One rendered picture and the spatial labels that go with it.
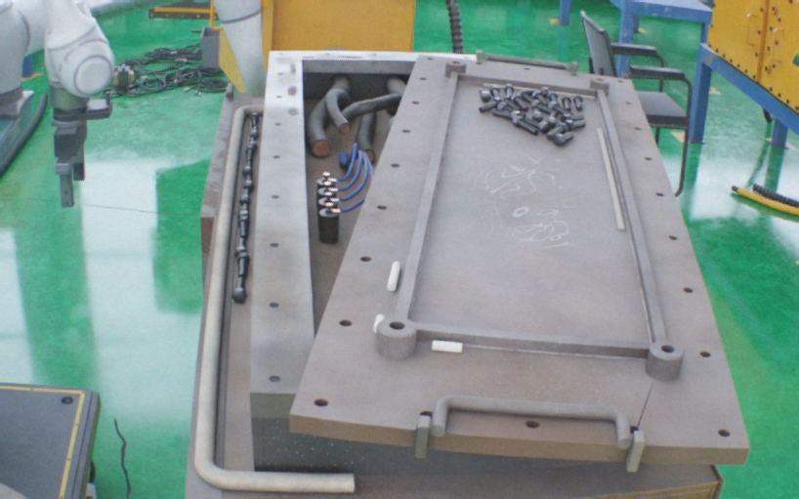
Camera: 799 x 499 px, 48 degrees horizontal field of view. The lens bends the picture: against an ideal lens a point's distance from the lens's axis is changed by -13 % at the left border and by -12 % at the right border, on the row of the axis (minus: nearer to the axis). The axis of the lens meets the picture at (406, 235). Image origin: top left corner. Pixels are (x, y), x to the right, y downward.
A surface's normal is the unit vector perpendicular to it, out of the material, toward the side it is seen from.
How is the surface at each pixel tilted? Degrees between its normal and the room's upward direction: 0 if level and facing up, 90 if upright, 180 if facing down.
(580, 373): 0
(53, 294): 0
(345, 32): 90
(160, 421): 0
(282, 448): 90
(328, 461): 90
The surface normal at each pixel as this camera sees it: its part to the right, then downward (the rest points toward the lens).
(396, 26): 0.14, 0.43
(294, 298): 0.06, -0.90
